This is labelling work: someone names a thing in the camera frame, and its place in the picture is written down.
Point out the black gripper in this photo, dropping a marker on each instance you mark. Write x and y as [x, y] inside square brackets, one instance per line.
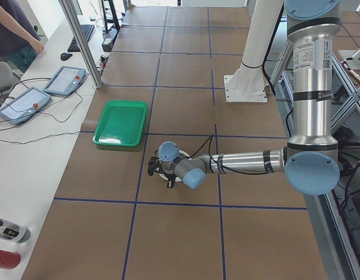
[170, 183]

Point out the pale green round plate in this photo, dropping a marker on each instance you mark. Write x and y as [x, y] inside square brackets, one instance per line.
[177, 179]

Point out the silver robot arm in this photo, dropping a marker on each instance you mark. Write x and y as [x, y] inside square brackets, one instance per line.
[309, 160]

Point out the green plastic tray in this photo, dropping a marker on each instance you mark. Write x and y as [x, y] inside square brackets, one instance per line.
[121, 123]

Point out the teach pendant far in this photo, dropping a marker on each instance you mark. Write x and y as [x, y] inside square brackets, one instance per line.
[65, 81]

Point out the teach pendant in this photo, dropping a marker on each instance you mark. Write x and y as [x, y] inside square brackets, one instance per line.
[25, 106]
[65, 81]

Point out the teach pendant near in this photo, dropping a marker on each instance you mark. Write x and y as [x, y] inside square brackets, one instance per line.
[25, 106]

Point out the black computer mouse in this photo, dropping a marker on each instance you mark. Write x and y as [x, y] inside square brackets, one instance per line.
[65, 56]

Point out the red bottle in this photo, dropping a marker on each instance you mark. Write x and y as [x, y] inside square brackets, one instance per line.
[9, 260]

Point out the standing person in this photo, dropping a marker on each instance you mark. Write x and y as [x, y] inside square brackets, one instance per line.
[19, 42]

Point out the white camera mast pedestal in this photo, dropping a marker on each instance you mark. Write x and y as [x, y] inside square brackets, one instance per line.
[247, 83]

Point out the aluminium frame post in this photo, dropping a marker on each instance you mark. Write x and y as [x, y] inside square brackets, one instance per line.
[72, 18]

